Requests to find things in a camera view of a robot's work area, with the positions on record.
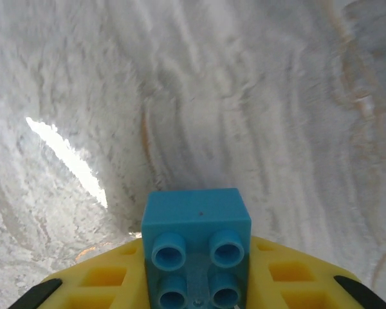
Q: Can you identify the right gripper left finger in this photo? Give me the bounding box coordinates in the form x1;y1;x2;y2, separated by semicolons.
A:
11;238;149;309

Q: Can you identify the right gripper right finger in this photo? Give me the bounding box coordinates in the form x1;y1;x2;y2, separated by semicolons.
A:
246;234;386;309

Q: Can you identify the small blue lego brick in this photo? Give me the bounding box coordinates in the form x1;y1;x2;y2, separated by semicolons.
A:
140;187;252;309

